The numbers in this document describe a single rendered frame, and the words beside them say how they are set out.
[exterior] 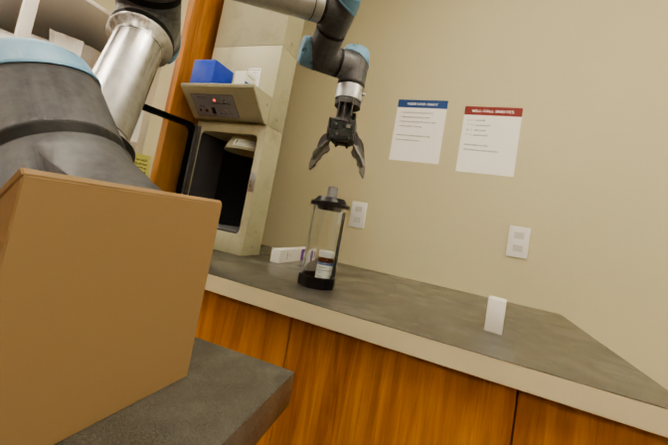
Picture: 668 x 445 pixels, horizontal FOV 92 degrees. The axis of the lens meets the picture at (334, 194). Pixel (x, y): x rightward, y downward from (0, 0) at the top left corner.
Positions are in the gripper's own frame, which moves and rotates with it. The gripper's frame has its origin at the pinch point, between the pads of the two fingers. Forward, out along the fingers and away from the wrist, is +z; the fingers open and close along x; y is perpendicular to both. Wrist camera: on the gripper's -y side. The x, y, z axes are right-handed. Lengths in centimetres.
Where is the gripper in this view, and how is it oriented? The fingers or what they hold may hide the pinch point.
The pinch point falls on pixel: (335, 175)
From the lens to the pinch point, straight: 88.6
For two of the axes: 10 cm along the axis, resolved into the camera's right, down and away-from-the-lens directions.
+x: 9.8, 1.7, -1.2
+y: -1.1, -0.9, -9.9
